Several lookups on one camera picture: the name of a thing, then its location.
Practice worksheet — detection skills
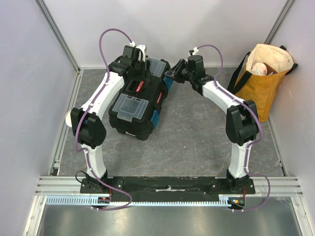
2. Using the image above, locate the black plastic toolbox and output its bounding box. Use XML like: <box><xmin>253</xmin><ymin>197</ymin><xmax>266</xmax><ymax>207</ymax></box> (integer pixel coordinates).
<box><xmin>108</xmin><ymin>58</ymin><xmax>173</xmax><ymax>141</ymax></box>

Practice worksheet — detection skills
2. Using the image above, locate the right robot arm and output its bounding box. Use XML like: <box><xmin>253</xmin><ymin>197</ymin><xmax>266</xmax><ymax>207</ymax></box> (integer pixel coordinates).
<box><xmin>165</xmin><ymin>55</ymin><xmax>260</xmax><ymax>194</ymax></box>

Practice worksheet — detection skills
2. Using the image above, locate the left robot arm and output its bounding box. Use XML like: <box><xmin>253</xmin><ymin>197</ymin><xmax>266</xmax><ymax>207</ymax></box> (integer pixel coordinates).
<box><xmin>66</xmin><ymin>42</ymin><xmax>149</xmax><ymax>193</ymax></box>

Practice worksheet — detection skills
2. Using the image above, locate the yellow canvas tote bag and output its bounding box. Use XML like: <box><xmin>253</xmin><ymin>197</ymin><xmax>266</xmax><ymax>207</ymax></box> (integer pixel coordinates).
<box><xmin>227</xmin><ymin>44</ymin><xmax>298</xmax><ymax>122</ymax></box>

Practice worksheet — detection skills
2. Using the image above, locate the blue tape roll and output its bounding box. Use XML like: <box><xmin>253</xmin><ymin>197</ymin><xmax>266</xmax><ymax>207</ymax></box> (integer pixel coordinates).
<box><xmin>65</xmin><ymin>111</ymin><xmax>72</xmax><ymax>129</ymax></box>

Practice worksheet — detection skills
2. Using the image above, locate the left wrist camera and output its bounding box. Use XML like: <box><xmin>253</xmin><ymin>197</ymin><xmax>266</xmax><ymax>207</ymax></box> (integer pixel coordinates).
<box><xmin>129</xmin><ymin>41</ymin><xmax>147</xmax><ymax>62</ymax></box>

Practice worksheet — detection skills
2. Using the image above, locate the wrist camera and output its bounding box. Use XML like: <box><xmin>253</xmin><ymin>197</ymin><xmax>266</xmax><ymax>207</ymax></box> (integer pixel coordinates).
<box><xmin>189</xmin><ymin>47</ymin><xmax>199</xmax><ymax>57</ymax></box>
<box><xmin>129</xmin><ymin>41</ymin><xmax>147</xmax><ymax>62</ymax></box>

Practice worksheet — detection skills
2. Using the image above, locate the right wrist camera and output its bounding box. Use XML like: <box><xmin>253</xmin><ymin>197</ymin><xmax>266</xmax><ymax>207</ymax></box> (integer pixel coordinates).
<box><xmin>189</xmin><ymin>47</ymin><xmax>199</xmax><ymax>57</ymax></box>

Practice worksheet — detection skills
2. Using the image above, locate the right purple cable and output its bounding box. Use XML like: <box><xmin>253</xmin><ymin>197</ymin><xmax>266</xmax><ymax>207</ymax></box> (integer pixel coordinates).
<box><xmin>194</xmin><ymin>44</ymin><xmax>272</xmax><ymax>212</ymax></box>

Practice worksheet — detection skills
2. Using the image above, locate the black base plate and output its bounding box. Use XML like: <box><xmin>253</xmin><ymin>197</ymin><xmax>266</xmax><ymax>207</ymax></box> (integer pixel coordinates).
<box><xmin>77</xmin><ymin>177</ymin><xmax>255</xmax><ymax>200</ymax></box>

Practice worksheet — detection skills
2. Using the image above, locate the aluminium frame rail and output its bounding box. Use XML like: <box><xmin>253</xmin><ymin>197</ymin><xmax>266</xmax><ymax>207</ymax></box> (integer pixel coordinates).
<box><xmin>35</xmin><ymin>176</ymin><xmax>303</xmax><ymax>197</ymax></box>

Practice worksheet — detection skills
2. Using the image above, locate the blue cable duct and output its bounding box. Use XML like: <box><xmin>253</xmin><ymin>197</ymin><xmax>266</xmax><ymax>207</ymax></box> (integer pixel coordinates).
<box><xmin>46</xmin><ymin>195</ymin><xmax>231</xmax><ymax>207</ymax></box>

